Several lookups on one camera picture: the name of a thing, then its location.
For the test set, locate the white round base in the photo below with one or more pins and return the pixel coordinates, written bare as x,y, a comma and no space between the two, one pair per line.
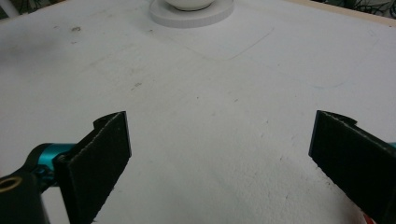
190,19

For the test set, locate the white ceramic bowl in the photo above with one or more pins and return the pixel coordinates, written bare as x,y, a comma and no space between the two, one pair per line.
190,3

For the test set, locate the white foam mat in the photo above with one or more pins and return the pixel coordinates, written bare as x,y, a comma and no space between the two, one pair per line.
199,77

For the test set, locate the wooden table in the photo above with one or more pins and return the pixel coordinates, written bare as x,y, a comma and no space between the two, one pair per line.
367,15

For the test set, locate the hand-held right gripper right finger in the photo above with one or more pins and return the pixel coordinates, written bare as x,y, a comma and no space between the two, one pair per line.
351,158

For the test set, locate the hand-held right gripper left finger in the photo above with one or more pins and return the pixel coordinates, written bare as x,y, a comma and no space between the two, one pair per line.
93,168

